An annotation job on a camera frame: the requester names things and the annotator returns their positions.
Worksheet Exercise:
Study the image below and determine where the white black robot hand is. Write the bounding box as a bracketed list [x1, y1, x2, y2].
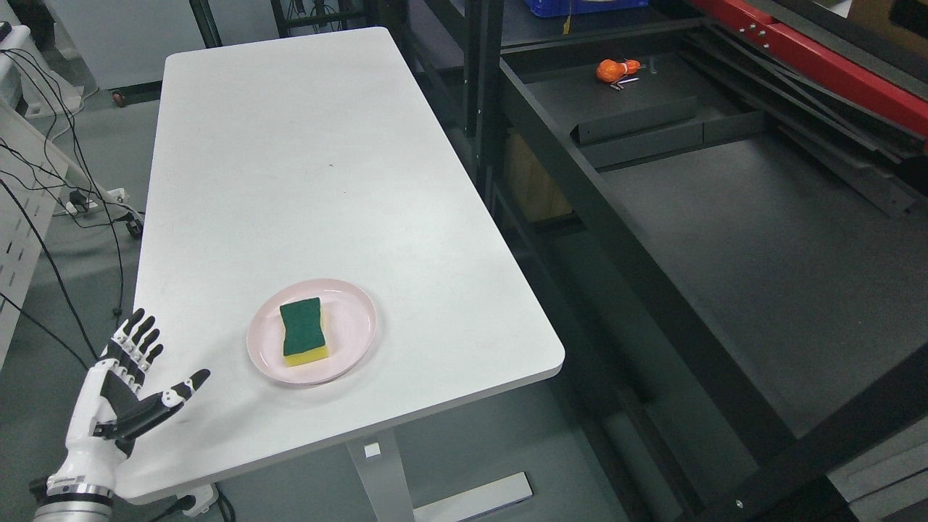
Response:
[46, 308, 211, 499]

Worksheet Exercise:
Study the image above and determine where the green yellow sponge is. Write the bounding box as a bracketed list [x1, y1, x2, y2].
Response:
[279, 297, 329, 368]

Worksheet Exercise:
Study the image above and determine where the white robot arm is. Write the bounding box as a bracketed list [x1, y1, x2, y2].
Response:
[33, 484, 113, 521]

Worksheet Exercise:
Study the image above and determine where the white power strip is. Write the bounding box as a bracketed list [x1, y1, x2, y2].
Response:
[65, 188, 130, 217]

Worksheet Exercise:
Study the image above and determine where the white perforated panel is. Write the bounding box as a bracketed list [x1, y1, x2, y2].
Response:
[1, 101, 67, 360]

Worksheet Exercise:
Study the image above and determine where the pink round plate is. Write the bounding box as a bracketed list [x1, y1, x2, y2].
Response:
[246, 280, 378, 386]

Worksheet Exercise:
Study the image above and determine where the white desk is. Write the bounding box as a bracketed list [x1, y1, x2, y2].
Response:
[116, 27, 566, 521]

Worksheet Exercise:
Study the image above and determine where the cardboard box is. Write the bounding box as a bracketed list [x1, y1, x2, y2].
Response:
[504, 128, 573, 223]

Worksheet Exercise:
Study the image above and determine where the blue plastic crate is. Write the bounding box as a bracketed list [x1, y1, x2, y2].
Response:
[523, 0, 650, 19]

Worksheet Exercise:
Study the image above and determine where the orange toy object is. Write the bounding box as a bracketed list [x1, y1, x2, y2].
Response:
[594, 59, 641, 83]

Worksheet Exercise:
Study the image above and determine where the black large shelving rack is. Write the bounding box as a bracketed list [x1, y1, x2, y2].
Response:
[400, 1, 926, 521]

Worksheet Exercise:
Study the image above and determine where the red metal beam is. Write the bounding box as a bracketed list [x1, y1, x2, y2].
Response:
[692, 1, 927, 138]

